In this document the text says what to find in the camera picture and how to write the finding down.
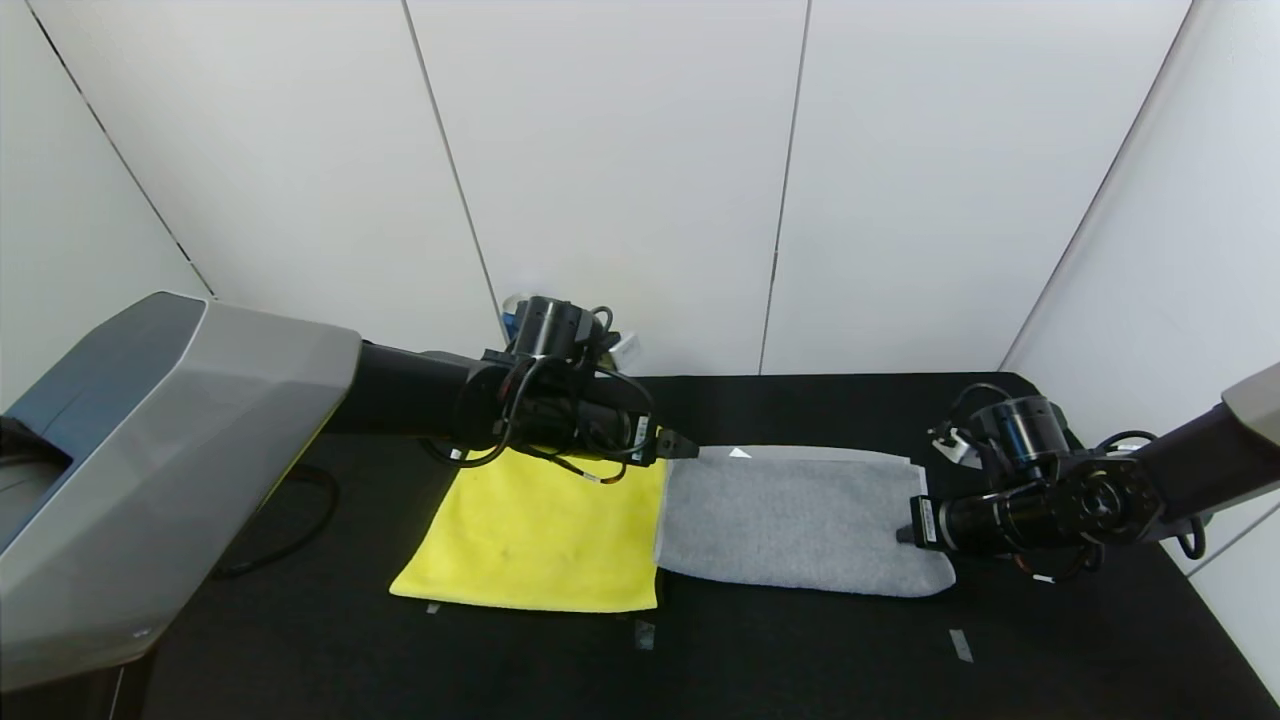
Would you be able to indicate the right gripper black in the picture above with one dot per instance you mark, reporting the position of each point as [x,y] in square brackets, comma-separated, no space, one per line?
[925,523]

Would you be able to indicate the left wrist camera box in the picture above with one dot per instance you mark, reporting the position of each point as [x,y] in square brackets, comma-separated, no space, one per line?
[625,347]

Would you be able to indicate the grey terry towel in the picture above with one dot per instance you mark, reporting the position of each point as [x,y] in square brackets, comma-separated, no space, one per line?
[800,520]

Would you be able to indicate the black table cloth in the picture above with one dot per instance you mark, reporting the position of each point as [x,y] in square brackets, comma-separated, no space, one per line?
[800,660]

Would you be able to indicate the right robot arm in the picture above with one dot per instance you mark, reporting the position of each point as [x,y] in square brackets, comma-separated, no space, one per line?
[1200,450]

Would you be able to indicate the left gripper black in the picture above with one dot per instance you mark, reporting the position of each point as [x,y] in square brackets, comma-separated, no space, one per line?
[646,436]

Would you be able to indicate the blue drink can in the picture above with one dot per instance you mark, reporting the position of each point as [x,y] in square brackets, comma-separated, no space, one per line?
[512,320]

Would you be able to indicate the yellow microfibre towel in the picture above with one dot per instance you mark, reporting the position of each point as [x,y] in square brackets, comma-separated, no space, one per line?
[530,540]

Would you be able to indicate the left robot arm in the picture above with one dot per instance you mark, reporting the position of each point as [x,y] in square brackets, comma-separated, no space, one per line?
[180,450]

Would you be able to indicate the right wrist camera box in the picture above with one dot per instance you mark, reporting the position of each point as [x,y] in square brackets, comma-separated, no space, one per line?
[957,447]

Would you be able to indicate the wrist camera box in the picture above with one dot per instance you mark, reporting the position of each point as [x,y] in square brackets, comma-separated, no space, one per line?
[957,447]
[625,347]

